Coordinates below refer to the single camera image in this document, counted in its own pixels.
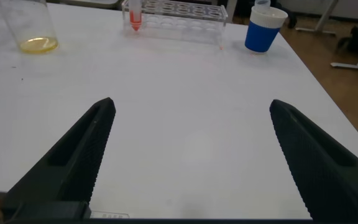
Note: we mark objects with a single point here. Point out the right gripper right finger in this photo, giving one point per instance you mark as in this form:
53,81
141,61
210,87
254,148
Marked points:
328,174

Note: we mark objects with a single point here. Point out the red pigment test tube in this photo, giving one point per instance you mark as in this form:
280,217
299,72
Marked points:
135,18

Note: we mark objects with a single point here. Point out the blue white paper cup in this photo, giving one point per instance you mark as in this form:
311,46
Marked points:
261,37

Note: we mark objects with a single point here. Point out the clear glass beaker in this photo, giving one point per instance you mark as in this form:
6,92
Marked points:
33,31

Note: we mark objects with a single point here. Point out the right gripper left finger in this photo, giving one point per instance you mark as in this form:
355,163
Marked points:
73,168

